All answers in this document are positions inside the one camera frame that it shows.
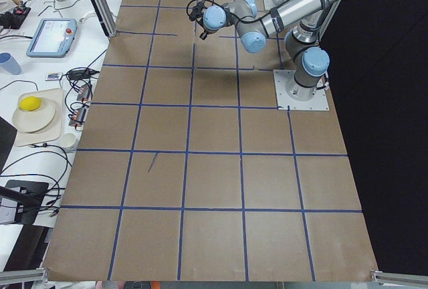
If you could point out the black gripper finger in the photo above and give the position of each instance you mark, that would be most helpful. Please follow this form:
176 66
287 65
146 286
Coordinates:
204 35

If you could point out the black inline power brick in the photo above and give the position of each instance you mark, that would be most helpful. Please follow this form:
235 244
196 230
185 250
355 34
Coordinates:
81 74

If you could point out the upper usb hub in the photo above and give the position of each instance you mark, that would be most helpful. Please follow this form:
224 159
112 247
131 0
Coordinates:
85 93

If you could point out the usb hub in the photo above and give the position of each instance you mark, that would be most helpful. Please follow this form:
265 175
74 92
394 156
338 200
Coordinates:
85 93
78 117

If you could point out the blue teach pendant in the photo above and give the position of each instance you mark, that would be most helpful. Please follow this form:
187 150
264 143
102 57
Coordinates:
53 38

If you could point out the lower usb hub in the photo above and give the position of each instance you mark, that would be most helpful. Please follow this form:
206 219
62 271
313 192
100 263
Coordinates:
78 117

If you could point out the small colourful card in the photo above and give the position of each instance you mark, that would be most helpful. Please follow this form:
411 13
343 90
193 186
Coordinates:
56 76

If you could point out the white paper cup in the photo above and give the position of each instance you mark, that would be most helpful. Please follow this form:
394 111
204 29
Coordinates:
69 142

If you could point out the black joystick controller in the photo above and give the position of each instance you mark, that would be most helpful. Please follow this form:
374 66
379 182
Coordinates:
15 19

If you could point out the beige serving tray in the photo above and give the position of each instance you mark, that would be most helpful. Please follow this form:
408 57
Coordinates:
52 131

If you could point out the yellow lemon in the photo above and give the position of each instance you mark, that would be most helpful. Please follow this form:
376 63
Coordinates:
30 103

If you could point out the beige round plate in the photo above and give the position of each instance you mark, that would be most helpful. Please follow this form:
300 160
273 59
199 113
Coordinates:
35 120

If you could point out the blue plastic cup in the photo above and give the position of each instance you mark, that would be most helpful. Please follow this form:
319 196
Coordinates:
9 64

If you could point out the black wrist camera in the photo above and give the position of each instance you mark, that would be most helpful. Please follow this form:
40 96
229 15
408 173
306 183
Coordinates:
196 12

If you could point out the aluminium frame post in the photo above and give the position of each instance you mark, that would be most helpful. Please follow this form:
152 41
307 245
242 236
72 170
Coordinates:
105 17

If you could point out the black camera stand base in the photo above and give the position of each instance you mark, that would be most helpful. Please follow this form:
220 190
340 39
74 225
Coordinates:
21 201

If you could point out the aluminium rail bottom left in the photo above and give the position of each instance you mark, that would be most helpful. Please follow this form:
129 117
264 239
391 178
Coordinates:
21 276

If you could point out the aluminium rail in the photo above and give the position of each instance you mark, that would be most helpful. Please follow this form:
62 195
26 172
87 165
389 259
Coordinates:
21 276
399 279

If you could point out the aluminium rail bottom right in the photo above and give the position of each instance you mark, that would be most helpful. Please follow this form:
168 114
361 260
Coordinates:
399 279

